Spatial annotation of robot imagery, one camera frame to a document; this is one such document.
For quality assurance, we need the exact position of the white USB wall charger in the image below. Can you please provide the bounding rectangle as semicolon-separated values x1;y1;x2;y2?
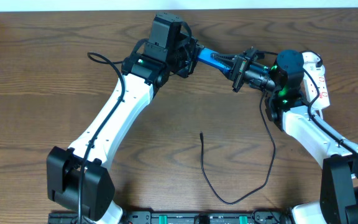
303;63;326;80

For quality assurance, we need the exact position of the blue Galaxy smartphone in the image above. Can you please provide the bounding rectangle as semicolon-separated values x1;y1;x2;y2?
198;48;231;74

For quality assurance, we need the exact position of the white power strip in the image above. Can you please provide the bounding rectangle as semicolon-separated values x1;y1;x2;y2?
302;51;330;113

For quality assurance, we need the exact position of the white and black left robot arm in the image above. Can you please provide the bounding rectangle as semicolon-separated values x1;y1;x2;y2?
46;12;200;223

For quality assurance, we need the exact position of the black mounting rail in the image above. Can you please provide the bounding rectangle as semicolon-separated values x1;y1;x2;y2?
118;210;292;224

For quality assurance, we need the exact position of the black USB charging cable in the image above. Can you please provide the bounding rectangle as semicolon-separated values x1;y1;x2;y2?
199;49;324;205

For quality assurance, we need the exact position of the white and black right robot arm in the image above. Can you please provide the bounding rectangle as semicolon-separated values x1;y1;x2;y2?
210;48;358;223

